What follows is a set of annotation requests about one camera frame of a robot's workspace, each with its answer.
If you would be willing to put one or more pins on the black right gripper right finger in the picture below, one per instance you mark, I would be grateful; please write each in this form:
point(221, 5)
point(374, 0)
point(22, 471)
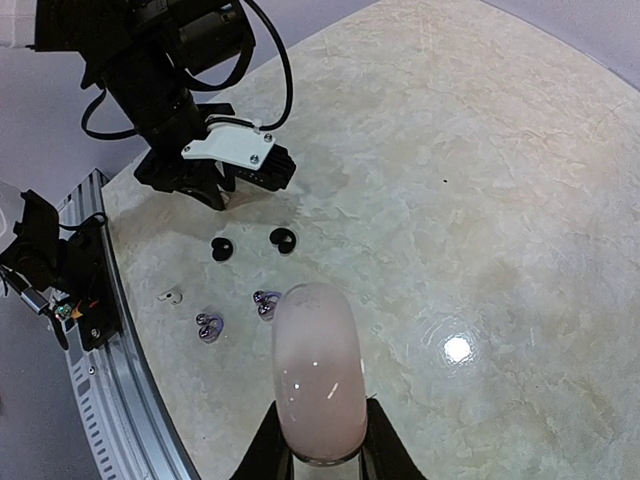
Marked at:
point(383, 455)

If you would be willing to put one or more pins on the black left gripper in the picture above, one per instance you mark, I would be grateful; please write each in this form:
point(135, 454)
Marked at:
point(164, 169)

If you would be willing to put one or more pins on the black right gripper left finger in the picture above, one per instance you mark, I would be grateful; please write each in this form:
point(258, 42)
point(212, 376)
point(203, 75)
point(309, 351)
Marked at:
point(268, 457)

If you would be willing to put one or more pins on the round white pink case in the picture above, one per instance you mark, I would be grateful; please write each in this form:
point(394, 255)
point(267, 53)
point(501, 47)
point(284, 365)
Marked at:
point(318, 376)

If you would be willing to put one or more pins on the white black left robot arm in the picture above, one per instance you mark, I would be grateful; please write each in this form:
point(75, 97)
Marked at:
point(151, 56)

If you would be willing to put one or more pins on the black clip earbud lower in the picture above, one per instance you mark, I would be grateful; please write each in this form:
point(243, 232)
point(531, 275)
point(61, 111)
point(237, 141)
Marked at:
point(222, 249)

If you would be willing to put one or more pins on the black clip earbud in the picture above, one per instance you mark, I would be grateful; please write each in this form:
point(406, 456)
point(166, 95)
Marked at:
point(283, 239)
point(222, 249)

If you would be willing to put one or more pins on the black clip earbud upper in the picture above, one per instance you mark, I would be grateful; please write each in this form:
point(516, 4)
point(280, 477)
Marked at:
point(283, 239)

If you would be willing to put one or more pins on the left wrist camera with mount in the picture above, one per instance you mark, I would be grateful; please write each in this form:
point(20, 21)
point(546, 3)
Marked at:
point(246, 153)

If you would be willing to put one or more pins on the aluminium front rail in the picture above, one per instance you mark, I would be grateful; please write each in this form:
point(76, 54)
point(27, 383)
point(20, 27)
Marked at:
point(125, 420)

